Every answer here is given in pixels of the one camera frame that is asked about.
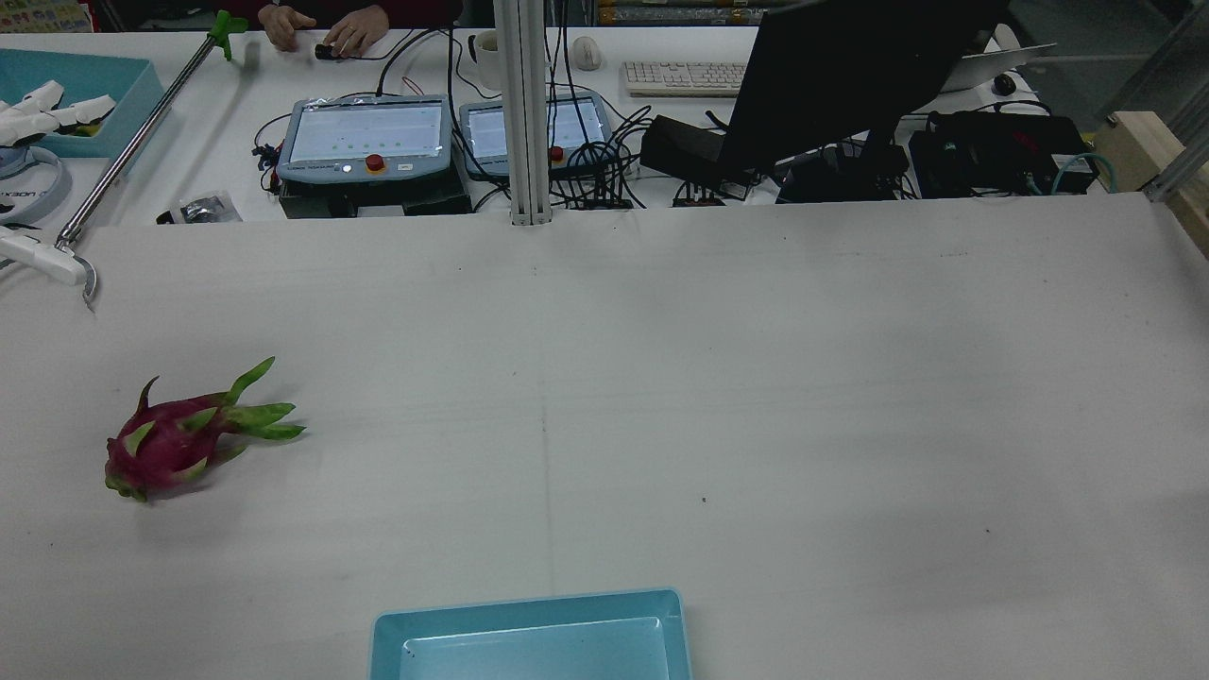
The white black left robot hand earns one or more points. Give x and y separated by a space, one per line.
42 115

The pink green dragon fruit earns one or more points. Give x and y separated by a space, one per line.
170 449

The blue plastic storage bin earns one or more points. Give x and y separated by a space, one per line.
90 71

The blue round containers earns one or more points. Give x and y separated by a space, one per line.
28 203

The colourful printed box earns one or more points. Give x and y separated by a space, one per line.
42 14

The clear plastic bag with parts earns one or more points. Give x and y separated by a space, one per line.
203 210

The small black handheld device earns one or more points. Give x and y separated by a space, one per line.
327 52

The teach pendant with red button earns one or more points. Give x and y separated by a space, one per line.
486 132
368 137

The white mug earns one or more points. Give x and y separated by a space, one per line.
488 61

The white computer mouse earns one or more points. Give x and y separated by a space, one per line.
587 53

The white keyboard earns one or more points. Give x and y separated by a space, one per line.
682 79

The light blue plastic tray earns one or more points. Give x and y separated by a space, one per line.
529 652

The black computer monitor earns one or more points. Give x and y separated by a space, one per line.
850 76

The black electronics box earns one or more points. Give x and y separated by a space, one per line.
992 156

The black computer mouse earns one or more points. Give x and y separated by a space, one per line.
1005 84

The aluminium profile post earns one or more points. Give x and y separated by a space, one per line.
522 113

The aluminium frame bar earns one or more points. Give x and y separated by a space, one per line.
1181 161

